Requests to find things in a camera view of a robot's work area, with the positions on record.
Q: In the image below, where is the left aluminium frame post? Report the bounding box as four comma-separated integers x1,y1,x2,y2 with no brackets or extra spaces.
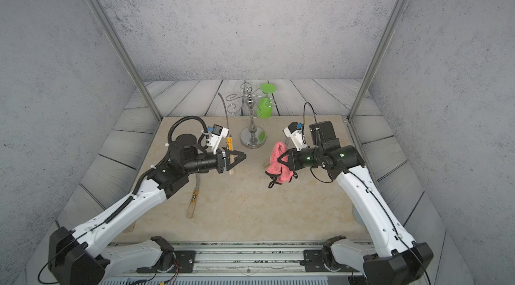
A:
86,0,164,123

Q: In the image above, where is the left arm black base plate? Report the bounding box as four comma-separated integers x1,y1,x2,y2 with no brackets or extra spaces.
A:
136,250,197,274

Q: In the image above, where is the right aluminium frame post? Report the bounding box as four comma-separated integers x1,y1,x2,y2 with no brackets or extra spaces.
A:
347,0,408,122

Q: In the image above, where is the pink fluffy rag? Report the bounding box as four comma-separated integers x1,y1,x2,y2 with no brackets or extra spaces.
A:
265,142,297,188

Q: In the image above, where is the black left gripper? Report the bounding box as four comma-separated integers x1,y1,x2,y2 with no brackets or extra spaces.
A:
182,147,245,176

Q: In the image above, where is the green plastic goblet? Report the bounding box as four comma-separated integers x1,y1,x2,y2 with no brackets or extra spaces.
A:
257,83,276,119

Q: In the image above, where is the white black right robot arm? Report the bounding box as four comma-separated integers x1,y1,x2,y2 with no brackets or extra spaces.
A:
270,121,434,284

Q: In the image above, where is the aluminium frame post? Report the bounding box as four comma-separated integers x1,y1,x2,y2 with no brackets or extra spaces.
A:
347,0,408,122
86,0,164,123

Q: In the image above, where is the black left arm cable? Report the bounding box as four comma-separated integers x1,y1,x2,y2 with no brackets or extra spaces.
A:
167,115,210,145

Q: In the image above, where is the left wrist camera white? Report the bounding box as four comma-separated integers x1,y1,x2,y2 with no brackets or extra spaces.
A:
206,124,229,154

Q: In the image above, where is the chrome glass holder stand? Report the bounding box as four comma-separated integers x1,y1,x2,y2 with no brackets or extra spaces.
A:
224,82,276,149

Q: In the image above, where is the aluminium mounting rail base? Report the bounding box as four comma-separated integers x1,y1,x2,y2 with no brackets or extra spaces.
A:
72,241,428,285

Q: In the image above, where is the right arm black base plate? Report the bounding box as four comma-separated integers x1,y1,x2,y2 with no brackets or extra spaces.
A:
299,250,358,273

